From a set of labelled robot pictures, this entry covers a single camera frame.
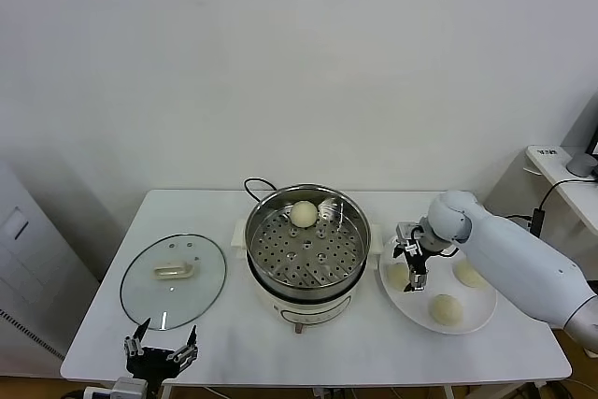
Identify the white steamed baozi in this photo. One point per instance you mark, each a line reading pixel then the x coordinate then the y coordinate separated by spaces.
pixel 303 213
pixel 397 277
pixel 446 310
pixel 469 275

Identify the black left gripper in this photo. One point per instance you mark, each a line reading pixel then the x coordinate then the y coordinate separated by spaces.
pixel 152 362

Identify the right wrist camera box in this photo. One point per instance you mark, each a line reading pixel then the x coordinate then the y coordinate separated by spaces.
pixel 405 232

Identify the perforated steel steamer basket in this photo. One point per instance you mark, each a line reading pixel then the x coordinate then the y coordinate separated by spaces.
pixel 308 259

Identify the grey monitor stand base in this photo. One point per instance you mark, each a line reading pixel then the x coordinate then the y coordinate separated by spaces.
pixel 579 164

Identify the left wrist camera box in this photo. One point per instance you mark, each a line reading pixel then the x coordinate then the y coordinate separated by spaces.
pixel 128 389

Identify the round white plate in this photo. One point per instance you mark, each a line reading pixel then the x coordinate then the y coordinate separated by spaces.
pixel 472 310

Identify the black power adapter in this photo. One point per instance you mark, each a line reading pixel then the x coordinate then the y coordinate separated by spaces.
pixel 537 219

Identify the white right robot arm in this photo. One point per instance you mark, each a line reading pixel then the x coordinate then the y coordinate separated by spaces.
pixel 514 259

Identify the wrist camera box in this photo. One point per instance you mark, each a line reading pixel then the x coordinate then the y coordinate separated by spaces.
pixel 405 232
pixel 128 389

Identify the round glass pot lid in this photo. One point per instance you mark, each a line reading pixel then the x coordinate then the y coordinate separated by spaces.
pixel 140 287

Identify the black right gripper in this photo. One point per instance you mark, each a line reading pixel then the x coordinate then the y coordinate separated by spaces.
pixel 420 254

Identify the white floor cabinet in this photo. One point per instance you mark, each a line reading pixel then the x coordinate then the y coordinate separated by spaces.
pixel 28 277

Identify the steel steamer pot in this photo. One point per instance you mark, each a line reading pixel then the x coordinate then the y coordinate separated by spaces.
pixel 308 314

